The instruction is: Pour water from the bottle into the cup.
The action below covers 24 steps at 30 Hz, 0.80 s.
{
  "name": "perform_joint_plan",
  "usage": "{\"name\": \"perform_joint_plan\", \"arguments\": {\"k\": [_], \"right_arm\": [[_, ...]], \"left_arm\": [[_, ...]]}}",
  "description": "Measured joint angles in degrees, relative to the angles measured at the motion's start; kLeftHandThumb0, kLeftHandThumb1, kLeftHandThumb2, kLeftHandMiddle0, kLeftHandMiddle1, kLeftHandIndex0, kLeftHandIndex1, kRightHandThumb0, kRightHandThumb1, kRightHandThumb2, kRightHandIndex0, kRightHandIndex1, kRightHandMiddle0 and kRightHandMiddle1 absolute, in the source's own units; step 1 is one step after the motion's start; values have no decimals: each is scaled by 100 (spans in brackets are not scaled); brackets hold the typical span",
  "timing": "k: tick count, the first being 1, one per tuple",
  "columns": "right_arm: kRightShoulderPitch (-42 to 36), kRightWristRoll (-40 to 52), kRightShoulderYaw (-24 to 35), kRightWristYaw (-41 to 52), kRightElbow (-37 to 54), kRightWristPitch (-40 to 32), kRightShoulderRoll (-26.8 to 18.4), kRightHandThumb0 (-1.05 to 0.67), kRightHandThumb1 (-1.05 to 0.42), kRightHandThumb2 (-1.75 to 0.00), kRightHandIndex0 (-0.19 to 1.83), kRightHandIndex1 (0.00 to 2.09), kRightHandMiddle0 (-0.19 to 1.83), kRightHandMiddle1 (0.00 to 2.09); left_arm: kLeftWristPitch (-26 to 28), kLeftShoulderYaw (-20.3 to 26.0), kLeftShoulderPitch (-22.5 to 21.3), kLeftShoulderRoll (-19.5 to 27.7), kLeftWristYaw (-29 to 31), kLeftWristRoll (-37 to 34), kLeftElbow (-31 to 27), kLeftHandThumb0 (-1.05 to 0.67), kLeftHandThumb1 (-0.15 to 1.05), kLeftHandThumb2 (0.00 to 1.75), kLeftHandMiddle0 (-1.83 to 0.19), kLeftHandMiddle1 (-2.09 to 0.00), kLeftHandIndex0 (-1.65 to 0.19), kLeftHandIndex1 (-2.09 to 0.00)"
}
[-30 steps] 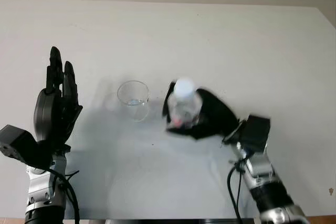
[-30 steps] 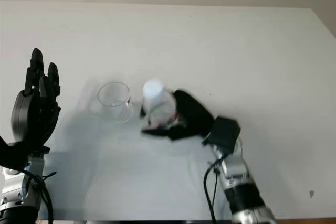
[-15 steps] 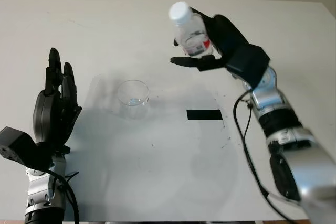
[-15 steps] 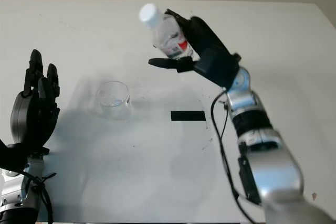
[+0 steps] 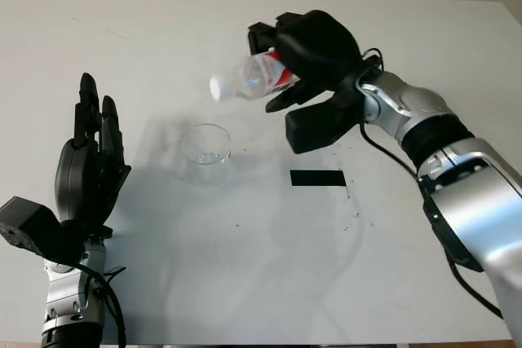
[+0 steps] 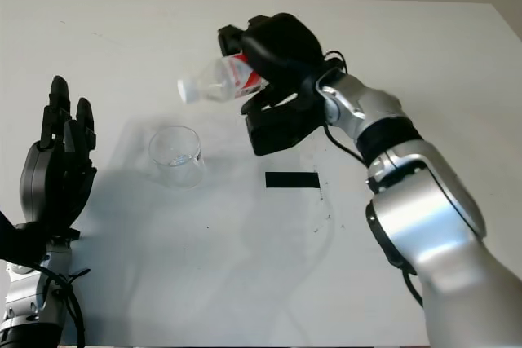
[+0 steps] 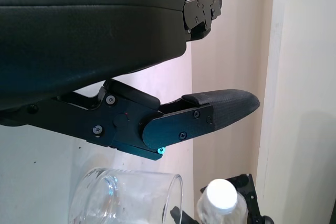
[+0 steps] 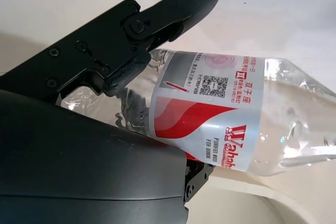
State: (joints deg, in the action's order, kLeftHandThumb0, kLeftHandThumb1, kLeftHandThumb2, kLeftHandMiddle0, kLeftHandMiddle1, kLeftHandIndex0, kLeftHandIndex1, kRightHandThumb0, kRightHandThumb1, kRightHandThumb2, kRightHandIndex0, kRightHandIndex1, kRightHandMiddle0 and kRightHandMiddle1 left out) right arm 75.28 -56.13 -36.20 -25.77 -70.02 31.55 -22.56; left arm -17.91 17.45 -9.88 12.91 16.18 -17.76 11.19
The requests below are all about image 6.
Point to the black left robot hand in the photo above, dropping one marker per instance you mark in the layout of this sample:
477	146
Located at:
49	177

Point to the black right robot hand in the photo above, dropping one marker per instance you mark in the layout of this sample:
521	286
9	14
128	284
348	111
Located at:
285	50

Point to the clear plastic water bottle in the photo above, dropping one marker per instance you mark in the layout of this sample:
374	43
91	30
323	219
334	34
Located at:
212	81

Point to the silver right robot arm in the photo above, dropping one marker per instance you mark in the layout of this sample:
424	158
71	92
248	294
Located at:
428	209

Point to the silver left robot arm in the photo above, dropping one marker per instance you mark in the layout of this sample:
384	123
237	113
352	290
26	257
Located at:
32	295

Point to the clear glass cup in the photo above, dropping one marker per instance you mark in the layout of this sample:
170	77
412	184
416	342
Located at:
175	173

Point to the black tape strip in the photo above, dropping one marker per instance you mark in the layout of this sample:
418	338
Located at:
291	180

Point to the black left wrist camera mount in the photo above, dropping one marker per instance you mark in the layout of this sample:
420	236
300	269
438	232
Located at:
16	238

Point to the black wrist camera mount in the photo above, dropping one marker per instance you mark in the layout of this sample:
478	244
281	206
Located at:
277	132
16	238

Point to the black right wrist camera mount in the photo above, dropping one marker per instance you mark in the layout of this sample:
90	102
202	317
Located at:
277	132

